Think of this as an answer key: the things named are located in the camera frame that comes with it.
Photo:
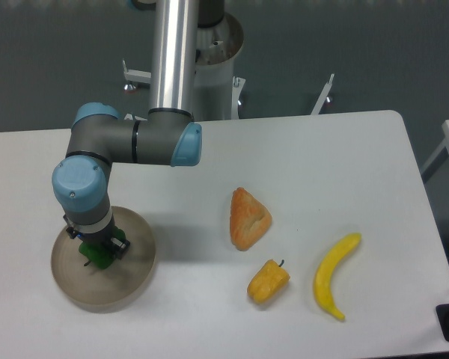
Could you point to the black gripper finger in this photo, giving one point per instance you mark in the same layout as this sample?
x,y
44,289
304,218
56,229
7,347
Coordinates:
x,y
116,247
70,228

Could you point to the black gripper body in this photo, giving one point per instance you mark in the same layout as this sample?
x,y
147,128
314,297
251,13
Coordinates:
x,y
97,233

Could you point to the green toy pepper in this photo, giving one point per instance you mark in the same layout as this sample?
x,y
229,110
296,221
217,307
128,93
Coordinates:
x,y
97,254

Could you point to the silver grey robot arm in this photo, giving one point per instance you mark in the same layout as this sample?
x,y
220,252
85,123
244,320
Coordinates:
x,y
169,135

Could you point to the beige round plate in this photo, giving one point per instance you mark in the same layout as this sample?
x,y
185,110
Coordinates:
x,y
106,290

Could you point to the yellow toy pepper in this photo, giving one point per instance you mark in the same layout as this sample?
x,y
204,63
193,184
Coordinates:
x,y
267,282

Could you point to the orange toy bread wedge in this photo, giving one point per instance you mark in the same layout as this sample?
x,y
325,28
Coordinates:
x,y
250,220

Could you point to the yellow toy banana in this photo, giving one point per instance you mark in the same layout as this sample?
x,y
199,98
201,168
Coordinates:
x,y
322,283

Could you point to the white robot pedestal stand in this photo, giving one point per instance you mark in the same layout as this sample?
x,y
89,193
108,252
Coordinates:
x,y
216,89

